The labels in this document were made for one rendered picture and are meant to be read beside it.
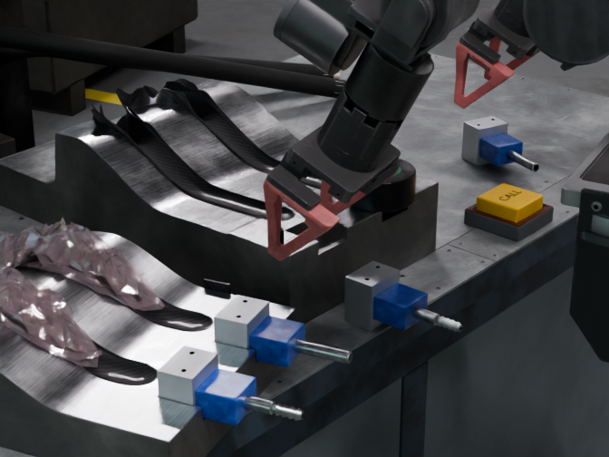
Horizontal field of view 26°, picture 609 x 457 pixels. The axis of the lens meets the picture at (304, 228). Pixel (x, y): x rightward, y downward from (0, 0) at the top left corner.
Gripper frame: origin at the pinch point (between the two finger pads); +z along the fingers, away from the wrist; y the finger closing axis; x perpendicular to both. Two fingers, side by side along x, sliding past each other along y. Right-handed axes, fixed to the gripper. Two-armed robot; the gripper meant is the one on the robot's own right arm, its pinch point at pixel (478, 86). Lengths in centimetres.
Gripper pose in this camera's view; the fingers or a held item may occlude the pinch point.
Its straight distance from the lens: 153.2
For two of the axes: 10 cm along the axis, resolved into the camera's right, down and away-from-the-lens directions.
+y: -4.6, 3.8, -8.0
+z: -4.0, 7.2, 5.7
